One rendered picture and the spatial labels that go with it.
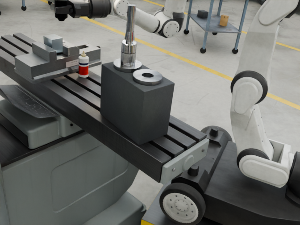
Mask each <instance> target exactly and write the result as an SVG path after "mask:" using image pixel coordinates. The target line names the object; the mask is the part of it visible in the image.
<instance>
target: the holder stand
mask: <svg viewBox="0 0 300 225"><path fill-rule="evenodd" d="M174 86H175V83H174V82H172V81H170V80H169V79H167V78H165V77H163V76H162V74H160V73H159V72H157V71H154V70H151V69H149V68H148V67H146V66H144V65H142V63H141V62H140V61H138V60H136V61H135V65H134V66H124V65H122V64H121V58H119V59H116V60H115V61H114V62H109V63H104V64H102V65H101V95H100V113H101V115H102V116H104V117H105V118H106V119H107V120H109V121H110V122H111V123H112V124H114V125H115V126H116V127H117V128H118V129H119V130H121V131H122V132H123V133H124V134H126V135H127V136H128V137H129V138H131V139H132V140H133V141H134V142H135V143H137V144H138V145H141V144H144V143H146V142H149V141H151V140H154V139H156V138H159V137H161V136H163V135H166V134H167V132H168V126H169V119H170V113H171V105H172V99H173V93H174Z"/></svg>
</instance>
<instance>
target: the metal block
mask: <svg viewBox="0 0 300 225"><path fill-rule="evenodd" d="M43 40H44V44H45V45H47V46H49V47H51V48H52V49H54V50H56V51H57V53H60V52H63V38H62V37H60V36H58V35H56V34H50V35H45V36H43Z"/></svg>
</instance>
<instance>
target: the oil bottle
mask: <svg viewBox="0 0 300 225"><path fill-rule="evenodd" d="M88 67H89V57H88V56H86V54H85V52H84V51H83V53H82V54H81V56H79V77H82V78H86V77H88Z"/></svg>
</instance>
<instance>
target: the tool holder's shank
mask: <svg viewBox="0 0 300 225"><path fill-rule="evenodd" d="M135 13H136V5H134V4H128V9H127V23H126V33H125V38H124V39H125V42H126V43H133V41H134V40H135V37H134V25H135Z"/></svg>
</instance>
